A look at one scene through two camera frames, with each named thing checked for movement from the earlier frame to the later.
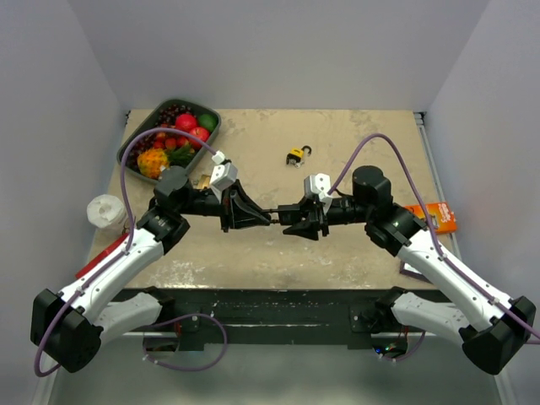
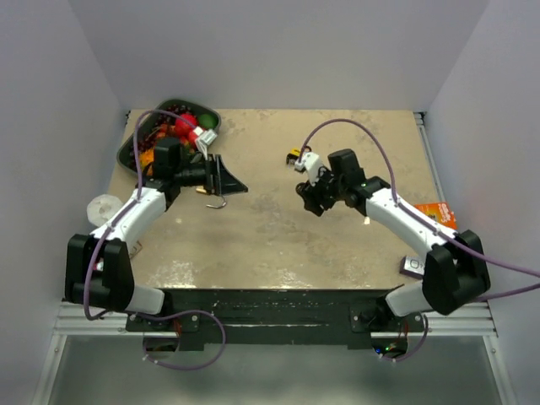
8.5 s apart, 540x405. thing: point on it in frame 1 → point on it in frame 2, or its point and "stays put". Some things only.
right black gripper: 314,213 → 310,193
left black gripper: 236,201 → 218,179
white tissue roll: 106,211 stays put
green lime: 208,121 stays put
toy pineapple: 150,161 stays put
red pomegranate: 186,121 stays put
